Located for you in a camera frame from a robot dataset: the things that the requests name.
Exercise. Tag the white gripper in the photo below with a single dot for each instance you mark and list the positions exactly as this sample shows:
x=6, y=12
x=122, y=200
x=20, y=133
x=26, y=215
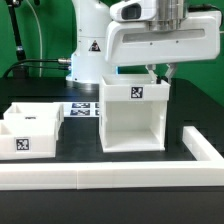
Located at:
x=144, y=33

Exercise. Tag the white drawer cabinet housing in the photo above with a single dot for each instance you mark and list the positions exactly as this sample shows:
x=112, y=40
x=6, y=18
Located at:
x=133, y=112

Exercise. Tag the white front drawer box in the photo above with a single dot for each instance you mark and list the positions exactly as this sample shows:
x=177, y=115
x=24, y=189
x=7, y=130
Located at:
x=27, y=139

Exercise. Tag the white drawer box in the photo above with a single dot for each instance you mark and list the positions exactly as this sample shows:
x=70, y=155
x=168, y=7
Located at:
x=36, y=111
x=27, y=139

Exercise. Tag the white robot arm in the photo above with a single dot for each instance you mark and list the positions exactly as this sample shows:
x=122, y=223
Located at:
x=88, y=61

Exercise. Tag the white rear drawer box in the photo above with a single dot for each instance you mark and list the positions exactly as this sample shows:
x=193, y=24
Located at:
x=36, y=111

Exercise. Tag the white marker sheet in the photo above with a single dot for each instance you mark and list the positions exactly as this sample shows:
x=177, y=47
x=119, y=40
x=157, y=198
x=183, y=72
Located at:
x=80, y=109

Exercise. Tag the white L-shaped fence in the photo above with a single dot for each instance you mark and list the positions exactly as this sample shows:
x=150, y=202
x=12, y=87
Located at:
x=207, y=169

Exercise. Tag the black camera stand pole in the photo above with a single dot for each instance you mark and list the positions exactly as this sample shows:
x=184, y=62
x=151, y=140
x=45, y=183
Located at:
x=19, y=70

